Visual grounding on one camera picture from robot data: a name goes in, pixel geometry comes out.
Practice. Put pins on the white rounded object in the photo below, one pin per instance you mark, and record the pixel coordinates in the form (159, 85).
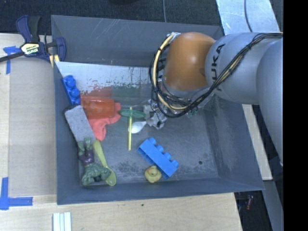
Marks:
(136, 127)

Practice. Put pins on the green lid with yellow straw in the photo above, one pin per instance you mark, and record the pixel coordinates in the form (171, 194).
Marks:
(130, 129)

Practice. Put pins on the grey metal bin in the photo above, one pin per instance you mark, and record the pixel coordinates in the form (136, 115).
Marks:
(187, 143)

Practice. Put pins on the long blue toy brick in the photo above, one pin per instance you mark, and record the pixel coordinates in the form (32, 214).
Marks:
(157, 156)

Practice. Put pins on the yellow rubber duck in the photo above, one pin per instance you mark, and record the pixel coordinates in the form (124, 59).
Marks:
(153, 174)

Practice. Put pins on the salmon pink cloth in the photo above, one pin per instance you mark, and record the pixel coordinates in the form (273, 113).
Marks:
(101, 129)

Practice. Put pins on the orange translucent cup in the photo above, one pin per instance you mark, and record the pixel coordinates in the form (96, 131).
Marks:
(98, 107)

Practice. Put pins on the yellow-green plastic spoon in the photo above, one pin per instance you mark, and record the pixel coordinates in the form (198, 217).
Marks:
(102, 156)

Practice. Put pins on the grey flat block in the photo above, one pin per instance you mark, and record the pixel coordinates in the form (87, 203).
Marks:
(79, 123)

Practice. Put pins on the green toy figure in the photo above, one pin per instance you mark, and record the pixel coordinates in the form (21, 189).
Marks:
(90, 170)

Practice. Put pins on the small blue toy brick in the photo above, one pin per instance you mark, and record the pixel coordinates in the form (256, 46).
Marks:
(71, 88)

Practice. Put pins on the pale wood board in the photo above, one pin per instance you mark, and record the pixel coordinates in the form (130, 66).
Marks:
(31, 129)

